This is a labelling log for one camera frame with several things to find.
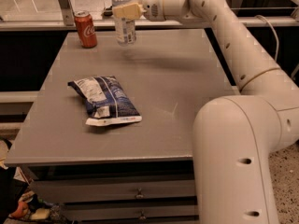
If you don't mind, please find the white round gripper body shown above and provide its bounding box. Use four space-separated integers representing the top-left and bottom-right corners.
142 0 165 21

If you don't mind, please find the clutter pile on floor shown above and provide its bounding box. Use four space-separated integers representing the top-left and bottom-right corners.
0 137 64 224

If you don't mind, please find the blue white chip bag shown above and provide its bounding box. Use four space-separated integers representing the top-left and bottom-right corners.
68 76 142 127

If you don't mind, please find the grey drawer cabinet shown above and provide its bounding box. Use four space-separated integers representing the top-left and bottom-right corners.
6 29 232 224

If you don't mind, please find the metal window railing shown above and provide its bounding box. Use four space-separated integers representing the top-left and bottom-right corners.
0 0 299 33

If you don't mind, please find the grey drawer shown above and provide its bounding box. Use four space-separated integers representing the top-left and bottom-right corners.
30 175 196 203
62 197 198 221

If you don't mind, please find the red coke can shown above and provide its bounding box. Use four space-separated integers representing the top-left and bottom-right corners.
74 10 97 49

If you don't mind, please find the white cable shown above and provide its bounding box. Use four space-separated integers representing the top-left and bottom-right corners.
254 14 279 63

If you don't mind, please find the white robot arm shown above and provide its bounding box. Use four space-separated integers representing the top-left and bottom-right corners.
113 0 299 224

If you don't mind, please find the top grey drawer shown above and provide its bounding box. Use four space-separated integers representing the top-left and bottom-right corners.
30 175 196 203

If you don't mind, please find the blue plastic water bottle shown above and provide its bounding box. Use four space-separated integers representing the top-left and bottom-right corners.
111 0 136 46

